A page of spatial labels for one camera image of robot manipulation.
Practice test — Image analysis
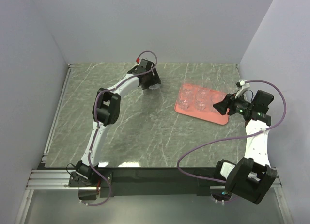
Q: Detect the tall clear glass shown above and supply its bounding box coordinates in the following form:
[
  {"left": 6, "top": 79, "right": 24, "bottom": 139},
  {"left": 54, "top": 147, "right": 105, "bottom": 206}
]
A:
[{"left": 149, "top": 84, "right": 160, "bottom": 90}]

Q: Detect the clear square glass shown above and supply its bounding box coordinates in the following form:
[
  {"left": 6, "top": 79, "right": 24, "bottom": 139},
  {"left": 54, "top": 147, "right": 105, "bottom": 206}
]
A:
[{"left": 177, "top": 96, "right": 192, "bottom": 110}]

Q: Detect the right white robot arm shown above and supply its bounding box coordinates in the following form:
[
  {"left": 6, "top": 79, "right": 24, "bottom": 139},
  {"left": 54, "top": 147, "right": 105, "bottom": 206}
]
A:
[{"left": 213, "top": 90, "right": 277, "bottom": 204}]

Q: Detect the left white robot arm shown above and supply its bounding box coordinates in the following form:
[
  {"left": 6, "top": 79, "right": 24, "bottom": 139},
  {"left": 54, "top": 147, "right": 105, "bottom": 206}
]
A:
[{"left": 70, "top": 59, "right": 161, "bottom": 186}]

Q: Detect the pink plastic tray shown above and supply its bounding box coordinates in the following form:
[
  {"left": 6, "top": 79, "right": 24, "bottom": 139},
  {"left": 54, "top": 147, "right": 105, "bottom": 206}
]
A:
[{"left": 174, "top": 83, "right": 229, "bottom": 125}]

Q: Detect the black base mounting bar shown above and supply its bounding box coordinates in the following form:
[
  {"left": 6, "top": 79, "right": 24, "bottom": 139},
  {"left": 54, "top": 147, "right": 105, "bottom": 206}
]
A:
[{"left": 68, "top": 167, "right": 225, "bottom": 200}]

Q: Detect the aluminium rail frame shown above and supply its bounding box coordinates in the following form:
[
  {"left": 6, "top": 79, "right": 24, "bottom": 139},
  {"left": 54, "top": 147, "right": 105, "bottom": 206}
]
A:
[{"left": 14, "top": 64, "right": 73, "bottom": 224}]

